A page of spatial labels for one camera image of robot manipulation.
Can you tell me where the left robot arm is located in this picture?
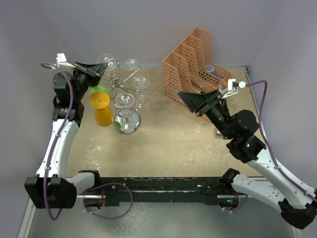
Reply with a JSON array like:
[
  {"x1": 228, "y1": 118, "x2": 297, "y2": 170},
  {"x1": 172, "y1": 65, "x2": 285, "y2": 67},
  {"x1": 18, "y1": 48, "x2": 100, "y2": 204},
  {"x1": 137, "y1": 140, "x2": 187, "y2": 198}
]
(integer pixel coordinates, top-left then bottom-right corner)
[{"x1": 24, "y1": 62, "x2": 107, "y2": 209}]

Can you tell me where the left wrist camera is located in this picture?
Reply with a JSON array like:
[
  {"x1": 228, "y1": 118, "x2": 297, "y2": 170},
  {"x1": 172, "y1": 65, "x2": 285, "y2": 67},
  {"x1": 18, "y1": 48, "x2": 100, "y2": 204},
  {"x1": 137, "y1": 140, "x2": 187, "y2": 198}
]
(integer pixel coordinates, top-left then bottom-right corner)
[{"x1": 55, "y1": 53, "x2": 75, "y2": 73}]

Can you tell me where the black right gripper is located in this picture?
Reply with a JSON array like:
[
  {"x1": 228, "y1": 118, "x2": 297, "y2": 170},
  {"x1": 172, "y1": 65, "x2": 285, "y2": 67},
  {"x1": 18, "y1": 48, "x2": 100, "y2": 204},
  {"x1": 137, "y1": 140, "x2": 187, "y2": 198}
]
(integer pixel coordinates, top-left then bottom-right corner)
[{"x1": 178, "y1": 89, "x2": 235, "y2": 139}]

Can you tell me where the white card box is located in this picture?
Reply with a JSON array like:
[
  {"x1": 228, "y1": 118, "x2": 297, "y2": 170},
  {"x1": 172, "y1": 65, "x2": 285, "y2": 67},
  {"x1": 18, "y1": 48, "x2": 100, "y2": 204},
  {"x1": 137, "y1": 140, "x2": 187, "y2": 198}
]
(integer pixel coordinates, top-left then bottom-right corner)
[{"x1": 216, "y1": 129, "x2": 223, "y2": 138}]

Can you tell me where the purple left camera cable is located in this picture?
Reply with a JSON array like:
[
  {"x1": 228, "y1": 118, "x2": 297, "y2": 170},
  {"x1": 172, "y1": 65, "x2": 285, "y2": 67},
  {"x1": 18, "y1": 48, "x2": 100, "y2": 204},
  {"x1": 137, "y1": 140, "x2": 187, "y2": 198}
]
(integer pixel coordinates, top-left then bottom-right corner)
[{"x1": 41, "y1": 62, "x2": 74, "y2": 221}]

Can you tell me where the orange plastic goblet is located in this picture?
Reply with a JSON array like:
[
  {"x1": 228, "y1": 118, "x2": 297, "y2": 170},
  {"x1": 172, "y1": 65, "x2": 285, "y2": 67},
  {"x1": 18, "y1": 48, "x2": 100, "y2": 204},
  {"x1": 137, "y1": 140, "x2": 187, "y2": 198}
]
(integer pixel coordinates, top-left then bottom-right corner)
[{"x1": 90, "y1": 92, "x2": 113, "y2": 127}]

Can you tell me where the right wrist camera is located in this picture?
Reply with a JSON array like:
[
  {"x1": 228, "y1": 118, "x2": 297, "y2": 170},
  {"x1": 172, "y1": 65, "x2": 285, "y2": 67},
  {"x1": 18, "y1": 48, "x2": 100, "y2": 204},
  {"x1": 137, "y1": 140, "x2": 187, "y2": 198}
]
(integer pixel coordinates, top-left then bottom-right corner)
[{"x1": 219, "y1": 78, "x2": 247, "y2": 98}]

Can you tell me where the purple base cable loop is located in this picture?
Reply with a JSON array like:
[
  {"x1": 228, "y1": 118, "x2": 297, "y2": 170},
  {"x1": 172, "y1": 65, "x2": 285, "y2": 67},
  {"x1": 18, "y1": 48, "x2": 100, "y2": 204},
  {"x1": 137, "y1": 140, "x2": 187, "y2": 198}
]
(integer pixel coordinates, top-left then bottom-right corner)
[{"x1": 83, "y1": 182, "x2": 136, "y2": 220}]

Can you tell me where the silver wire wine glass rack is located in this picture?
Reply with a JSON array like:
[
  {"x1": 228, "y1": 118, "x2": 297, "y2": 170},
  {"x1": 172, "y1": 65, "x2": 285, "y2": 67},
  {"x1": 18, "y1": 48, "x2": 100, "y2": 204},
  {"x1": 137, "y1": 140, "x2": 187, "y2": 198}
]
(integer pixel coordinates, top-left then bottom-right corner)
[{"x1": 98, "y1": 57, "x2": 141, "y2": 134}]

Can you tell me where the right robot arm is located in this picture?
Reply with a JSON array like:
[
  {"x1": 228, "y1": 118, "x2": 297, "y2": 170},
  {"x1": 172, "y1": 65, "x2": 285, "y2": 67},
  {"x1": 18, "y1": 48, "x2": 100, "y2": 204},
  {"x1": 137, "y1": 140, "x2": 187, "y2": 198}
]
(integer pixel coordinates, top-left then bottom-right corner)
[{"x1": 178, "y1": 90, "x2": 317, "y2": 230}]

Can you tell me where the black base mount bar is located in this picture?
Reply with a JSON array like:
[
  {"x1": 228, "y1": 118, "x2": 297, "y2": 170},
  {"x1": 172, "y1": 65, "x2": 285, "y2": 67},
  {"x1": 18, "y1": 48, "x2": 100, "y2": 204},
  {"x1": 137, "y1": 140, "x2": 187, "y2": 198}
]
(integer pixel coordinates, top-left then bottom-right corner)
[{"x1": 101, "y1": 177, "x2": 239, "y2": 208}]

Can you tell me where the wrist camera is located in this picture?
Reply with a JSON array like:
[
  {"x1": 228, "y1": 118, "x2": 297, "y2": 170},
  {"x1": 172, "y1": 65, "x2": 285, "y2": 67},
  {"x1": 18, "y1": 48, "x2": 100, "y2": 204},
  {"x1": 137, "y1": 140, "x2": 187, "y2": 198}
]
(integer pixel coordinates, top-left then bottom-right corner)
[
  {"x1": 55, "y1": 53, "x2": 75, "y2": 73},
  {"x1": 219, "y1": 78, "x2": 247, "y2": 98}
]

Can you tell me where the green plastic goblet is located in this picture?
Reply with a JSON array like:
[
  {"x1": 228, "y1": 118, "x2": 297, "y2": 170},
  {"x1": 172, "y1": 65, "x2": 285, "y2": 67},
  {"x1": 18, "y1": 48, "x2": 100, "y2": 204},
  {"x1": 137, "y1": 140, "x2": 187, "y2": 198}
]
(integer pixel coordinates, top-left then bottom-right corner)
[{"x1": 90, "y1": 85, "x2": 109, "y2": 95}]

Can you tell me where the pink tinted wine glass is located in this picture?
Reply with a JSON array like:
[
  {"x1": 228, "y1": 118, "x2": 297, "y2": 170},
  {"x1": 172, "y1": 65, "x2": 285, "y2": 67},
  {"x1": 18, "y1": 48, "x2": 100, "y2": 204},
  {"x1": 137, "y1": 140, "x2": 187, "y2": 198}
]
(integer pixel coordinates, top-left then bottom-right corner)
[{"x1": 123, "y1": 58, "x2": 140, "y2": 71}]

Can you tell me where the orange plastic file organizer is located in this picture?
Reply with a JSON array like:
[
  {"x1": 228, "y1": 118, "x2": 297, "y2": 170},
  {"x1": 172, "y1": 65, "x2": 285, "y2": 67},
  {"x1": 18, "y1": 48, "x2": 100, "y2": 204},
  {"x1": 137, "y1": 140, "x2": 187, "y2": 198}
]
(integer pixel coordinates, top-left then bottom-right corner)
[{"x1": 162, "y1": 27, "x2": 233, "y2": 106}]

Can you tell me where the clear wine glass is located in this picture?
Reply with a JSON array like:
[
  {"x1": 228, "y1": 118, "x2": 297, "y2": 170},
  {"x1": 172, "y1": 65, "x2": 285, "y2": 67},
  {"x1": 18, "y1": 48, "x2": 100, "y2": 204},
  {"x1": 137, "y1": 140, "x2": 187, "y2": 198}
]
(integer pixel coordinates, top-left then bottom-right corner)
[
  {"x1": 97, "y1": 53, "x2": 117, "y2": 71},
  {"x1": 114, "y1": 93, "x2": 141, "y2": 134},
  {"x1": 132, "y1": 76, "x2": 150, "y2": 109}
]

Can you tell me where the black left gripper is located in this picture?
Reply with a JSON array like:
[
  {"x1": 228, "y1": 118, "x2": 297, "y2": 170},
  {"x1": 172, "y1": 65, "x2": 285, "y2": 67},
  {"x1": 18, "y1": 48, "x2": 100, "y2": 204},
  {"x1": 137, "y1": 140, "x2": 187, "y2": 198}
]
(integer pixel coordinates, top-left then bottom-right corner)
[{"x1": 71, "y1": 62, "x2": 107, "y2": 102}]

